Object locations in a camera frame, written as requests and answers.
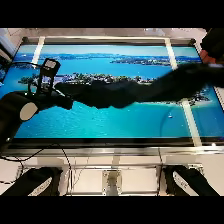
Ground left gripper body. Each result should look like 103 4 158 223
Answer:
39 89 74 111

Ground black pants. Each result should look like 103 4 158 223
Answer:
54 62 224 110

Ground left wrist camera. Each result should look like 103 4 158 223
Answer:
37 58 62 95

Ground black cable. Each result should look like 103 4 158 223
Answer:
0 143 73 196

